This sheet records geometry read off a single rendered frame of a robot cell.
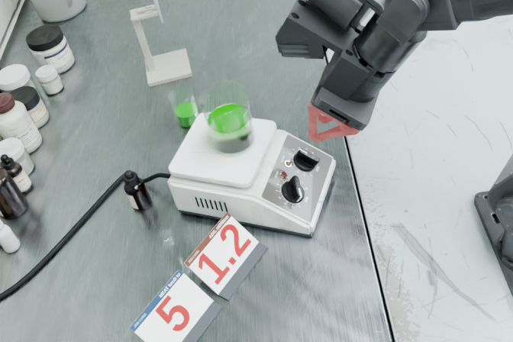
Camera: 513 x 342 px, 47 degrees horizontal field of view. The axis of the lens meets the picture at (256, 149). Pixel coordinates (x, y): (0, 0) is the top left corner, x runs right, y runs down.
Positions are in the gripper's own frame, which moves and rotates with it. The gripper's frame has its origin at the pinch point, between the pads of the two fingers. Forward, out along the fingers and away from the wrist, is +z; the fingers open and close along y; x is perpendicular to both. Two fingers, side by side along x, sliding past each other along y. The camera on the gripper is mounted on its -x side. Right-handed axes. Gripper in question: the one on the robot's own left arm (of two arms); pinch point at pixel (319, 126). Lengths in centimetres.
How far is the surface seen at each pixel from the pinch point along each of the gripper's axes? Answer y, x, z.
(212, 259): 17.0, -3.6, 12.9
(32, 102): -2, -40, 32
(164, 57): -22.9, -26.4, 28.4
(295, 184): 5.8, 1.1, 5.5
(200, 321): 24.3, -1.5, 14.2
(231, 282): 18.3, -0.1, 13.4
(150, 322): 27.3, -6.9, 14.2
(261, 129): -0.8, -5.9, 7.0
